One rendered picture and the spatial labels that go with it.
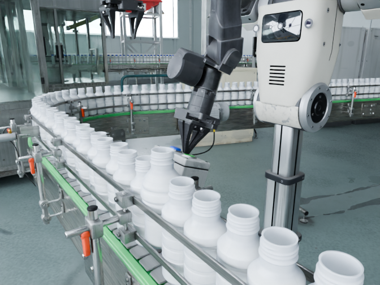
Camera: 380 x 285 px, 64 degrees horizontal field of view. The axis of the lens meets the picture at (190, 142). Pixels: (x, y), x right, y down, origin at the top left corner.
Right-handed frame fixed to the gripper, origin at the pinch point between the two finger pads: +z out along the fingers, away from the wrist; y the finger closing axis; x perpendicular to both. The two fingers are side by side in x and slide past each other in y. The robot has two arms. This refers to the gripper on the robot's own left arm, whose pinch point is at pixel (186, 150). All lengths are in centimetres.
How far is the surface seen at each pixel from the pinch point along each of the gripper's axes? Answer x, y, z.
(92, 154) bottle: -17.1, -12.0, 7.2
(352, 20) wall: 1053, -554, -564
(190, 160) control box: -1.6, 4.2, 1.7
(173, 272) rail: -16.2, 24.8, 14.9
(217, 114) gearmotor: 91, -89, -18
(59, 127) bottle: -17.2, -41.3, 6.6
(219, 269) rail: -18.6, 34.1, 8.8
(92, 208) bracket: -24.7, 11.8, 11.1
